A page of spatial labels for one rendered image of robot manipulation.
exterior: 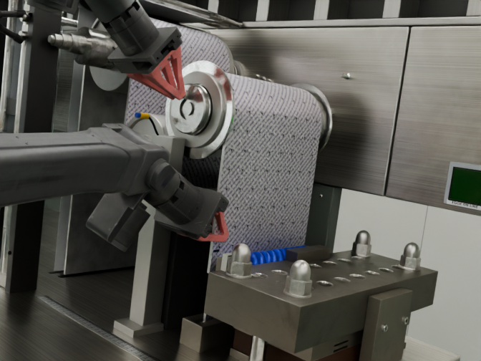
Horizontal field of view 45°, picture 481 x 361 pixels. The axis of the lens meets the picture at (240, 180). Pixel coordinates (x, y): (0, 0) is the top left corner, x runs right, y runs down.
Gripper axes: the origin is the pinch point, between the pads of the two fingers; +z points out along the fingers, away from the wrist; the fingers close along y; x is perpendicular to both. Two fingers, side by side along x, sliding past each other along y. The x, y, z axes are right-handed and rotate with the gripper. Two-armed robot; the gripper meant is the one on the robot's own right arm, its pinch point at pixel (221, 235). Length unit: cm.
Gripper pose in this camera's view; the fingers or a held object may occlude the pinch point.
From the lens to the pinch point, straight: 88.1
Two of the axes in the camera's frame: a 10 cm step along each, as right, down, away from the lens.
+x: 4.4, -8.5, 2.8
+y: 7.3, 1.6, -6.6
